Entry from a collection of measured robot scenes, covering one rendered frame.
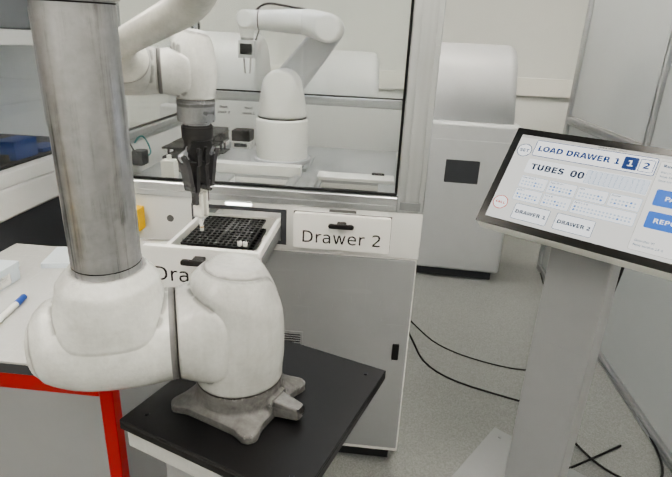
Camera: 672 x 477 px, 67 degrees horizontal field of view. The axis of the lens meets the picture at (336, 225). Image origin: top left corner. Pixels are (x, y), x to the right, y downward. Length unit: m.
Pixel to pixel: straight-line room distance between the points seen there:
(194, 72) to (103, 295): 0.60
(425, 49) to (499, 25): 3.34
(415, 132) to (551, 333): 0.69
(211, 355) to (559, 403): 1.13
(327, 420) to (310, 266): 0.71
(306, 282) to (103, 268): 0.90
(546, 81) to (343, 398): 4.09
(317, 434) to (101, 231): 0.48
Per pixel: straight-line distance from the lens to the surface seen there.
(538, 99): 4.85
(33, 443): 1.39
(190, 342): 0.84
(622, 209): 1.40
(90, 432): 1.30
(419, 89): 1.42
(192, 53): 1.22
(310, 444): 0.90
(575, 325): 1.56
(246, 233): 1.41
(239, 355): 0.85
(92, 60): 0.72
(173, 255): 1.27
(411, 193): 1.47
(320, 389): 1.01
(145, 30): 1.03
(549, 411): 1.72
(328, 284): 1.59
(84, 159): 0.75
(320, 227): 1.50
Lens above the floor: 1.40
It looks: 20 degrees down
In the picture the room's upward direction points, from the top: 3 degrees clockwise
